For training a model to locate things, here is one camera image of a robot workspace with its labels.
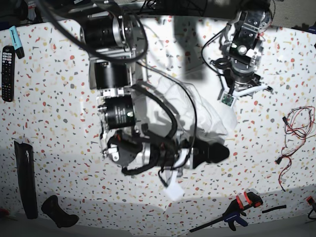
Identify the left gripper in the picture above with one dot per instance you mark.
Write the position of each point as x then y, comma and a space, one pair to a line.
246, 81

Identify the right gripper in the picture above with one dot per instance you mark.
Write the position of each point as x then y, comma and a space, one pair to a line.
155, 156

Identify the white T-shirt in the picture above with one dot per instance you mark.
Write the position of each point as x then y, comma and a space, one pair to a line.
194, 106

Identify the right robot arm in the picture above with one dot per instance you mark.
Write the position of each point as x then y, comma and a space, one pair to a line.
104, 29

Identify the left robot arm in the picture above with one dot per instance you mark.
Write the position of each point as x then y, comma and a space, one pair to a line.
242, 51

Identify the black and orange bar clamp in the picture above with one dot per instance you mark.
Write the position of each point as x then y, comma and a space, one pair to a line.
234, 211

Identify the short black rod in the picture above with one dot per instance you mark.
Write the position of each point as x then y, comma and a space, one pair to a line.
274, 208

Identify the orange clamp at table edge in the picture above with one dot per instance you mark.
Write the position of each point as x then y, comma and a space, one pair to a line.
312, 203

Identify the black game controller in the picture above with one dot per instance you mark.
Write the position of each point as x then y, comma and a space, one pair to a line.
52, 209

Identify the long black cylindrical case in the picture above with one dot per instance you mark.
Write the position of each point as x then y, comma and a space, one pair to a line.
26, 178

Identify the light blue box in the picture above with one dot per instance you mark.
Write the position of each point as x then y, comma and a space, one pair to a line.
16, 42

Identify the black TV remote control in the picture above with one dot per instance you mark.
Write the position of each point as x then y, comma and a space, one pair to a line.
7, 73

